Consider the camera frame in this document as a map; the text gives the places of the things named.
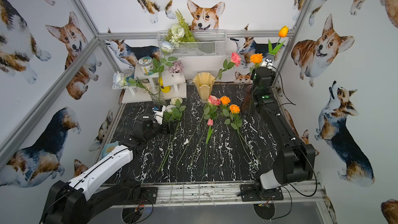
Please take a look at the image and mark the orange tulip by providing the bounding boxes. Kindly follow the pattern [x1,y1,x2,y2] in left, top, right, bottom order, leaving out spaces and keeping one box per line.
[268,26,289,55]

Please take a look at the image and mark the yellow bottle under shelf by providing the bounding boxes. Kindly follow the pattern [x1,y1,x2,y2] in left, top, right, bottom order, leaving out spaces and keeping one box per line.
[158,77,171,93]

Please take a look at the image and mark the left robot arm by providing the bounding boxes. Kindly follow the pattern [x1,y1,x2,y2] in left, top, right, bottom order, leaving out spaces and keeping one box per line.
[39,114,179,224]

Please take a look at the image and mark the blue label tin can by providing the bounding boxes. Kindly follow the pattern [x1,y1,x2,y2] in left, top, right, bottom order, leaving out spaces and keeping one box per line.
[123,69,134,80]

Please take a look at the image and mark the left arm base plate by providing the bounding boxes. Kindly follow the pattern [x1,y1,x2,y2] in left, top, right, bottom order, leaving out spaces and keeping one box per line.
[138,187,159,205]

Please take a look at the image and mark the clear ribbed glass vase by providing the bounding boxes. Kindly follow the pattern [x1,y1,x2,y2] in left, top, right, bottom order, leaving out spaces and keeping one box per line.
[149,86,166,106]

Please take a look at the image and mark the yellow fluted vase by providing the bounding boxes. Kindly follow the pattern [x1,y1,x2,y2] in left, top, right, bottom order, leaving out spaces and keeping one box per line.
[192,72,216,102]

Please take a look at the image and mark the small glass jar under shelf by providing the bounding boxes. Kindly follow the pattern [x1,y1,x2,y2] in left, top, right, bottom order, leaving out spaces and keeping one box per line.
[141,79,151,93]

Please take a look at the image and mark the pink tulip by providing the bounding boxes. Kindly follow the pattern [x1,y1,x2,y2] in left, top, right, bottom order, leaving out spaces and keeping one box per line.
[202,119,214,175]

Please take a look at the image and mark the green fern white flower bouquet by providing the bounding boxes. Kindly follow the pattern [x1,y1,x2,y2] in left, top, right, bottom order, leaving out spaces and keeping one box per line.
[165,9,197,48]

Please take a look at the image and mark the white tiered shelf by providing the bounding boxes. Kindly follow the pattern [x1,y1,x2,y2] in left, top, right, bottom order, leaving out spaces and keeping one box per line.
[112,66,187,104]

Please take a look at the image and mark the small purple flower pot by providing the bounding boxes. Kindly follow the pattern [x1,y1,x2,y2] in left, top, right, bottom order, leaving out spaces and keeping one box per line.
[169,60,184,74]

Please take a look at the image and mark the pink rose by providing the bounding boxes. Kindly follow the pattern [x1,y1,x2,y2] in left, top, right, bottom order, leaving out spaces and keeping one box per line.
[215,52,241,80]
[177,95,221,166]

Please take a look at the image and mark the white wire wall basket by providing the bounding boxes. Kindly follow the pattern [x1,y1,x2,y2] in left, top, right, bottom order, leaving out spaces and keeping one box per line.
[157,30,227,58]

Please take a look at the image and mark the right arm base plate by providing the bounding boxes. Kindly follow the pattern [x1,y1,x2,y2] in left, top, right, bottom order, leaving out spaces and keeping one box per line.
[237,184,284,202]

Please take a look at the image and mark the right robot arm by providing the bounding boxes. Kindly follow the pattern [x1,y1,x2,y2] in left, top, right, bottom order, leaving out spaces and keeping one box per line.
[248,66,316,191]

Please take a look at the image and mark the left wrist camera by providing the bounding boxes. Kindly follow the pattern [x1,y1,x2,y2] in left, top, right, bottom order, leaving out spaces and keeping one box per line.
[152,105,166,125]

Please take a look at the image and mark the dark red glass vase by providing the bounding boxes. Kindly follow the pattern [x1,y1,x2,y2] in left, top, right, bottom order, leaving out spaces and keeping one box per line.
[240,85,256,116]

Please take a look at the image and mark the clear jar green lid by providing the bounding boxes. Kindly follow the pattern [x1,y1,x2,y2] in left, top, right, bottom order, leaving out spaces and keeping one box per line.
[138,57,154,76]

